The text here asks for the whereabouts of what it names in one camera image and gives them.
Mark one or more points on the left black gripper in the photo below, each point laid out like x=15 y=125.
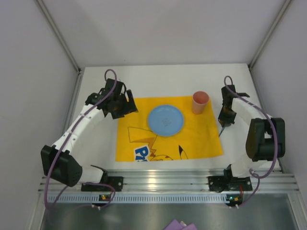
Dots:
x=123 y=108

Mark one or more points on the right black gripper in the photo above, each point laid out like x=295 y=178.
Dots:
x=225 y=117

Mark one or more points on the red plastic cup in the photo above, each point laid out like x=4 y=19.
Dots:
x=199 y=102

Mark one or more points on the yellow cartoon placemat cloth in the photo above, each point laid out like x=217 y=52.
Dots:
x=198 y=139

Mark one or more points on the blue plastic plate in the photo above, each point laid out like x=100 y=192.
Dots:
x=165 y=120

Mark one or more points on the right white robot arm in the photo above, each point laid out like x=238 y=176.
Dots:
x=265 y=141

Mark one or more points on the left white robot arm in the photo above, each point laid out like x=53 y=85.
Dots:
x=64 y=161

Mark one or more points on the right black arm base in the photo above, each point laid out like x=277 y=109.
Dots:
x=222 y=183

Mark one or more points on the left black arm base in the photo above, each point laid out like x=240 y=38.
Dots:
x=114 y=181

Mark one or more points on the purple cloth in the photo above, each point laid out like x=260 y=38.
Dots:
x=176 y=225

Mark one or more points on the aluminium mounting rail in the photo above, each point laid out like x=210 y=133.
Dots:
x=192 y=181

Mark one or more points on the slotted grey cable duct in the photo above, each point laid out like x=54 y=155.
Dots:
x=121 y=198

